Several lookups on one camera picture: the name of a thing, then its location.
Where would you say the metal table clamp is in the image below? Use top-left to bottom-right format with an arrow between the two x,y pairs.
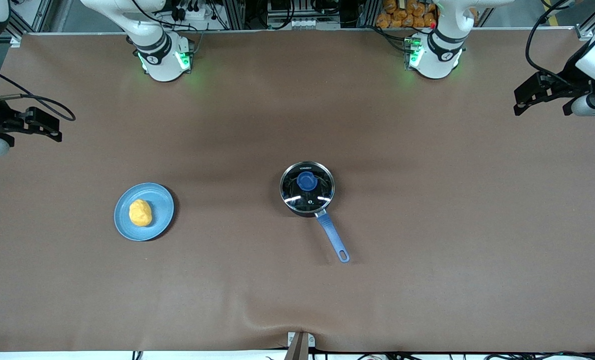
285,331 -> 316,360

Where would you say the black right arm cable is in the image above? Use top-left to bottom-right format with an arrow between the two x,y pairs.
0,62 -> 76,122

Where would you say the white power strip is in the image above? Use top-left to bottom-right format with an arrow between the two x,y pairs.
170,0 -> 214,22

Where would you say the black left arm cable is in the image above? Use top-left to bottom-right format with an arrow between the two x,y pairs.
525,0 -> 576,87

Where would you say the yellow potato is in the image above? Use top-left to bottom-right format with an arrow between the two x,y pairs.
129,199 -> 154,228

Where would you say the glass lid with blue knob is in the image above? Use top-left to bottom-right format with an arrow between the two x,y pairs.
280,161 -> 336,215

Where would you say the blue round plate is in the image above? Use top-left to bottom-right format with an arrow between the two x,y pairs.
114,182 -> 175,242

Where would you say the bag of orange fruits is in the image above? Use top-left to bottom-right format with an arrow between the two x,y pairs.
376,0 -> 439,30

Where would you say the black pot with blue handle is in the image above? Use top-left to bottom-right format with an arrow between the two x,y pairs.
280,161 -> 351,264

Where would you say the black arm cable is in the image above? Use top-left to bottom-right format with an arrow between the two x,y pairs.
525,0 -> 576,87
0,62 -> 76,122

